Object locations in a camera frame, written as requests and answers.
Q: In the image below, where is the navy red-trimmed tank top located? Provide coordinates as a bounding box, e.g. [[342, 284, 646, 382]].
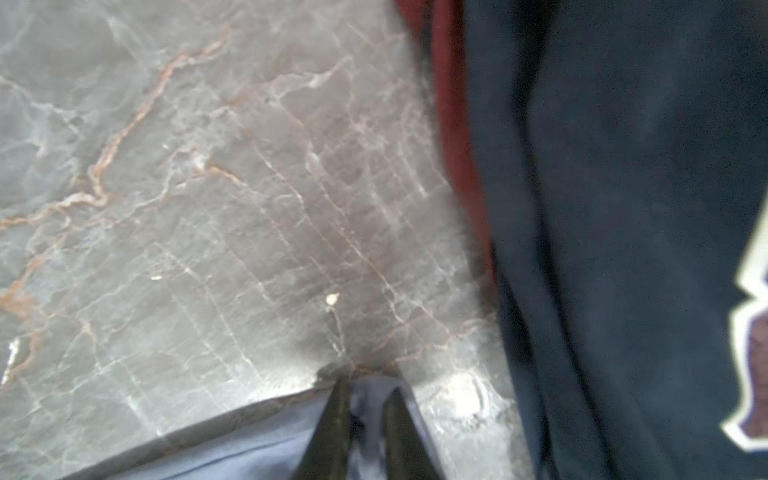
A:
[[397, 1, 767, 479]]

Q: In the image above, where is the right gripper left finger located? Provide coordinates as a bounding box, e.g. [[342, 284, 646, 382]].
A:
[[293, 377, 351, 480]]

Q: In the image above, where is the grey-blue tank top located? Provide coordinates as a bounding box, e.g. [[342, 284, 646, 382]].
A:
[[75, 375, 444, 479]]

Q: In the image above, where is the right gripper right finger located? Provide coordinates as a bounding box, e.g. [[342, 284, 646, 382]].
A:
[[382, 388, 443, 480]]

